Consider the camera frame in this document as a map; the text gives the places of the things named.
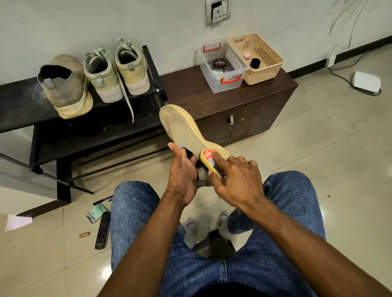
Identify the black orange shoe brush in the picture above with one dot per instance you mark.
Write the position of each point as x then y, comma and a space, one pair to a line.
208, 160

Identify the black pen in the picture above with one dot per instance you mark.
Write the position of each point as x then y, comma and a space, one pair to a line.
103, 199

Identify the green paper packet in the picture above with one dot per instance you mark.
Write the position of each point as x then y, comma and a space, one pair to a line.
97, 212

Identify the person's left forearm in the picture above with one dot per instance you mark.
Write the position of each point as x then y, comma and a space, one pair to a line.
144, 251

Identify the white router box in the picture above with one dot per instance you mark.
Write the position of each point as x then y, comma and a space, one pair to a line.
366, 81

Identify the white paper sheet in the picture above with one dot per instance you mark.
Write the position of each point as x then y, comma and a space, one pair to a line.
18, 222

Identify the black round polish tin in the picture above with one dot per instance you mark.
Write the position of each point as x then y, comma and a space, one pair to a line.
219, 63

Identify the person's left hand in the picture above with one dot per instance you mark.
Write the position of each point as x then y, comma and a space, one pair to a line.
182, 177

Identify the pale green lace-up shoe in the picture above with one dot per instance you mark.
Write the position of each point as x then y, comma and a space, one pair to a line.
104, 76
133, 70

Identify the pink round lid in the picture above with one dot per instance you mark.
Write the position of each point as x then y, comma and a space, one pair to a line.
247, 54

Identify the white wall plug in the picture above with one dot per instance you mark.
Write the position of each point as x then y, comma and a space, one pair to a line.
331, 59

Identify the person's left leg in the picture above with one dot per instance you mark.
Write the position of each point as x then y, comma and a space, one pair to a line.
135, 220

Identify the worn tan slip-on shoe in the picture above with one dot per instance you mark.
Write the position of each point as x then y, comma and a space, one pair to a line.
66, 92
181, 125

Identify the clear plastic storage box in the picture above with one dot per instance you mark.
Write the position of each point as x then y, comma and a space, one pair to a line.
223, 79

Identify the person's right forearm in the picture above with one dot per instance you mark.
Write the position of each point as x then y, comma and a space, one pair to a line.
321, 251

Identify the person's right leg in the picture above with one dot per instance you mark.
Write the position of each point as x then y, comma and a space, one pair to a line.
294, 208

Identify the dark brown wooden cabinet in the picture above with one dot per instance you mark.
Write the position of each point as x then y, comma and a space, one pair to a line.
190, 89

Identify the small black round cap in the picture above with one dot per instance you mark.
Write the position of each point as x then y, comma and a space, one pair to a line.
255, 63

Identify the beige plastic basket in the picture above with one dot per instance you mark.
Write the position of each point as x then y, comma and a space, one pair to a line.
264, 58

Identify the person's right hand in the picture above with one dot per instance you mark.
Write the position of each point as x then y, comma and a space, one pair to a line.
242, 183

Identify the black remote control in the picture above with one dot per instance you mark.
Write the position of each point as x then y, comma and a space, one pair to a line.
103, 230

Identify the person's leg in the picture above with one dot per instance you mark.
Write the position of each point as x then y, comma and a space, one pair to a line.
135, 220
294, 208

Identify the small brass cylinder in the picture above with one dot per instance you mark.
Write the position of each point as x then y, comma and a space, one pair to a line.
84, 234

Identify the black metal shoe rack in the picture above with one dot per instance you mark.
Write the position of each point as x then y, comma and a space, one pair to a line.
61, 125

